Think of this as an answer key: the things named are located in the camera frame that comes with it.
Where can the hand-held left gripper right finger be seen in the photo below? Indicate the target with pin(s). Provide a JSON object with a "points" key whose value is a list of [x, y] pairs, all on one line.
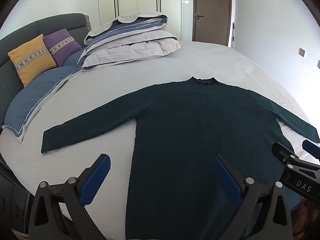
{"points": [[226, 177]]}

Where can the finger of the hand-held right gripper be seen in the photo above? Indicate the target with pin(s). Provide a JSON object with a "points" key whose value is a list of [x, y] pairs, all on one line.
{"points": [[312, 148], [285, 155]]}

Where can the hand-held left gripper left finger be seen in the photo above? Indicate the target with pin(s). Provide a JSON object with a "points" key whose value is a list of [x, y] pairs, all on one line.
{"points": [[96, 177]]}

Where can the dark green sweater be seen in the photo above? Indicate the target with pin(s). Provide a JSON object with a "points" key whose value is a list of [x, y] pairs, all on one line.
{"points": [[200, 130]]}

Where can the blue pillow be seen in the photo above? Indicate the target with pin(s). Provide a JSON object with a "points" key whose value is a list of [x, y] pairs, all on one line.
{"points": [[32, 100]]}

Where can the bed with white sheet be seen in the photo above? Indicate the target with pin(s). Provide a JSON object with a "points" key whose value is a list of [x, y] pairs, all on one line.
{"points": [[212, 60]]}

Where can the folded grey blue duvet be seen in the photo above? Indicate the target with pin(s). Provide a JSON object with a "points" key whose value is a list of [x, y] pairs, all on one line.
{"points": [[130, 47]]}

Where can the purple patterned cushion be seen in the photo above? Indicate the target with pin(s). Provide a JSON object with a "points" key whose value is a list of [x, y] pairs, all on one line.
{"points": [[62, 46]]}

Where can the yellow patterned cushion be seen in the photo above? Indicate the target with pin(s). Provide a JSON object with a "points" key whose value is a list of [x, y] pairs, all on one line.
{"points": [[31, 57]]}

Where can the dark grey headboard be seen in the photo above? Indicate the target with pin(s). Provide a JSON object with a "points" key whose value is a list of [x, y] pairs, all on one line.
{"points": [[25, 32]]}

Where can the brown door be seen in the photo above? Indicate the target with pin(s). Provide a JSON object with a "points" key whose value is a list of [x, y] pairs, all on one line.
{"points": [[212, 5]]}

